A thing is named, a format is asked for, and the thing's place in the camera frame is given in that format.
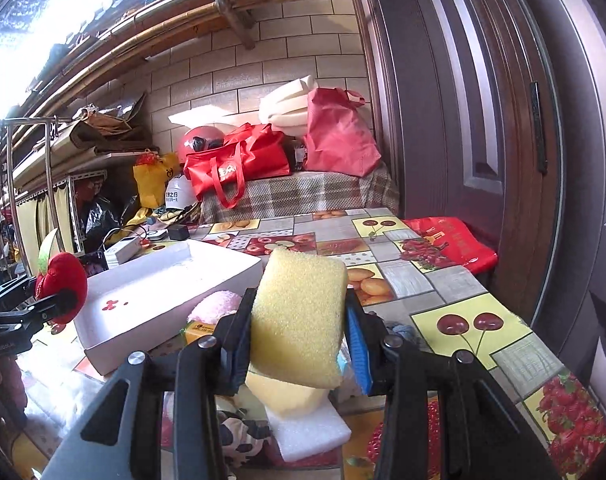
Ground plaid cloth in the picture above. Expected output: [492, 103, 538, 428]
[200, 160, 401, 223]

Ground yellow sponge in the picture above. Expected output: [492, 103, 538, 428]
[244, 246, 349, 390]

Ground grey blue cloth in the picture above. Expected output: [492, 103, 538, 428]
[385, 322, 419, 348]

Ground black door handle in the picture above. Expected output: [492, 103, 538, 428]
[529, 81, 548, 173]

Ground wooden wall bracket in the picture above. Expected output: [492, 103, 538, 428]
[213, 0, 256, 50]

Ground black plastic bag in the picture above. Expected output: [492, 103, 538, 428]
[80, 195, 121, 251]

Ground yellow bag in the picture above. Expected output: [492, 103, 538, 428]
[133, 152, 180, 208]

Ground pile of cardboard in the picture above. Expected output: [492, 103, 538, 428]
[48, 92, 154, 161]

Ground small white box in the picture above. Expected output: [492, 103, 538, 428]
[103, 240, 150, 267]

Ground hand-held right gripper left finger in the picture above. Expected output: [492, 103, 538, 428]
[40, 287, 258, 480]

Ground white cardboard box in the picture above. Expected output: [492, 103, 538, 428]
[73, 239, 264, 377]

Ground yellow tissue packet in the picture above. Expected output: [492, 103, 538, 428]
[182, 321, 219, 346]

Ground red non-woven bag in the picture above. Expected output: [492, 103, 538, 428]
[303, 87, 382, 177]

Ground bamboo pole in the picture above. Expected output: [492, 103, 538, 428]
[3, 4, 221, 123]
[100, 0, 371, 43]

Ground cow print plush toy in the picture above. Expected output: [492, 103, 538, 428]
[215, 410, 274, 468]

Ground white foam rolls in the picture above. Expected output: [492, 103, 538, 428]
[259, 75, 324, 137]

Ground person's left forearm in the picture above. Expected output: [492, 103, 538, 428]
[0, 360, 29, 428]

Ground red plastic bag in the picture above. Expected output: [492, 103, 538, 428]
[403, 216, 498, 275]

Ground pale yellow foam piece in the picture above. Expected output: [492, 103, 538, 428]
[245, 370, 331, 418]

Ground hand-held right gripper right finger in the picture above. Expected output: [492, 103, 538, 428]
[344, 287, 558, 480]

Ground red helmet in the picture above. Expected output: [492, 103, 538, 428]
[177, 126, 226, 165]

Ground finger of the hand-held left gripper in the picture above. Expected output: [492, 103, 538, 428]
[0, 290, 80, 332]
[0, 275, 39, 307]

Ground red tote bag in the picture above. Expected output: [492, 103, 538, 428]
[183, 124, 291, 209]

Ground white foam block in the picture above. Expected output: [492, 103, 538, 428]
[264, 400, 353, 463]

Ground pink plush toy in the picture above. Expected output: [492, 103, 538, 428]
[187, 290, 244, 326]

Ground metal rack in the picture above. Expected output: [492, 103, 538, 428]
[0, 116, 59, 261]

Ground white bottle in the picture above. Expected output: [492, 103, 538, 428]
[163, 175, 201, 209]

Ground red plush apple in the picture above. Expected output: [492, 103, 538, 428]
[34, 230, 89, 326]

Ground yellow curtain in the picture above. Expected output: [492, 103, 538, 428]
[13, 185, 76, 261]

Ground brown panelled door leaf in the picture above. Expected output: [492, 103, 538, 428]
[345, 0, 566, 331]
[503, 0, 606, 411]

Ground fruit print tablecloth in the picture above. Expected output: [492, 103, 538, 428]
[13, 207, 606, 480]

